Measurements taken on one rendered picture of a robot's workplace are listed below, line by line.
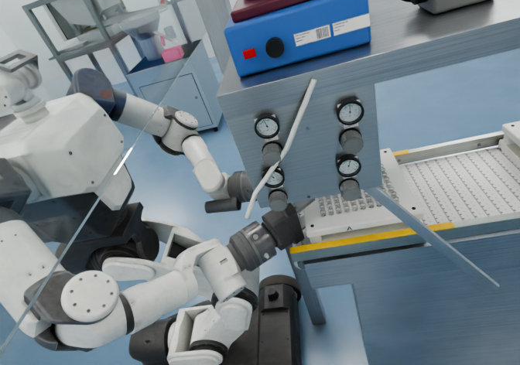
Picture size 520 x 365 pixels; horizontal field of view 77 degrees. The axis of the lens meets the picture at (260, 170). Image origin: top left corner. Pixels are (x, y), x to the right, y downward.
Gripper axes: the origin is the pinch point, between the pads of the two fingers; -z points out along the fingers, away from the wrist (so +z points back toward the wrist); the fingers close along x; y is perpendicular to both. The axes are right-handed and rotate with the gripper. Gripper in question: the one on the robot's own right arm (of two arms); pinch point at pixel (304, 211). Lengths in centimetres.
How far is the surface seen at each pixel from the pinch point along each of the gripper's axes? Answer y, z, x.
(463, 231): 23.4, -21.8, 5.4
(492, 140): 10, -52, 5
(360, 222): 11.0, -6.6, 0.2
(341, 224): 8.8, -3.4, 0.2
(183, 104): -246, -27, 52
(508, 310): 28, -38, 47
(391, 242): 15.9, -9.9, 5.3
